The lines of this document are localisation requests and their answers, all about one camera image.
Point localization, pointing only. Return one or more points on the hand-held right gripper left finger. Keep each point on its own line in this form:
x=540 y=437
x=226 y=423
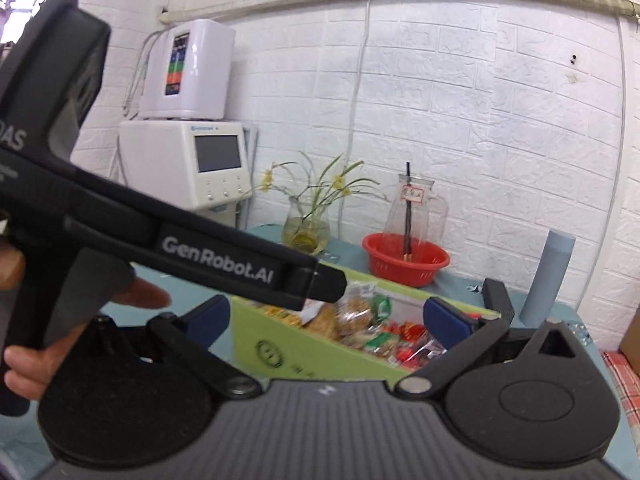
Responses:
x=207 y=319

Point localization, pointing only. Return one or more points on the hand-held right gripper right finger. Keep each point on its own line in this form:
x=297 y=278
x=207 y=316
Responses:
x=446 y=322

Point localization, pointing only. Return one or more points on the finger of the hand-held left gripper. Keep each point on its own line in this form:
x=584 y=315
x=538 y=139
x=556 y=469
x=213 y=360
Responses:
x=327 y=284

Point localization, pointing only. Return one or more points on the red snack packet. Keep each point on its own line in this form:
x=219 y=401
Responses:
x=417 y=345

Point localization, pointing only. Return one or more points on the clear cookie packet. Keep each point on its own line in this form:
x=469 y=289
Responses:
x=350 y=320

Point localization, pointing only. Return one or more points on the green snack packet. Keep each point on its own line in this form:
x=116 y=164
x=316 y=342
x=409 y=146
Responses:
x=381 y=309

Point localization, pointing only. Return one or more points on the green cardboard box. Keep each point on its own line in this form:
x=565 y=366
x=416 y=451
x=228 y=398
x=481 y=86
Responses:
x=300 y=350

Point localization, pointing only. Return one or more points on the person's left hand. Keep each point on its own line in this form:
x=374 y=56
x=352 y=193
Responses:
x=50 y=360

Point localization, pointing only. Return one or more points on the small black box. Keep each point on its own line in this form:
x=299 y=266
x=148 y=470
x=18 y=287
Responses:
x=497 y=300

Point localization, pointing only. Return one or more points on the red plastic basket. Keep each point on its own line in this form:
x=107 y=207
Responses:
x=390 y=265

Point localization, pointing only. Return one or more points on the glass vase of yellow flowers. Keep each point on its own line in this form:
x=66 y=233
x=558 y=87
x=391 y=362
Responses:
x=310 y=210

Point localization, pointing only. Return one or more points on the white appliance with screen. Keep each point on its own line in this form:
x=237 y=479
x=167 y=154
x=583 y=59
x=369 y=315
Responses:
x=165 y=160

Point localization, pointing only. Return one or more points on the grey cylindrical bottle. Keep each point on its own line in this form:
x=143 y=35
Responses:
x=545 y=280

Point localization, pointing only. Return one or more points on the glass pitcher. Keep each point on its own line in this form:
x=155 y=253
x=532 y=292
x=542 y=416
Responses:
x=415 y=210

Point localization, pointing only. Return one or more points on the white water purifier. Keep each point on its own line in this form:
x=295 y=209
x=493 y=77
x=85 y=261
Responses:
x=200 y=70

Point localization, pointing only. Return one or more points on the checked tablecloth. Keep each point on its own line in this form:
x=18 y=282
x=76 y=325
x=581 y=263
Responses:
x=625 y=370

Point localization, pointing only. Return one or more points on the brown cardboard box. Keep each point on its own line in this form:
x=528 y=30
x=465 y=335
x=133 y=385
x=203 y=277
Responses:
x=632 y=345

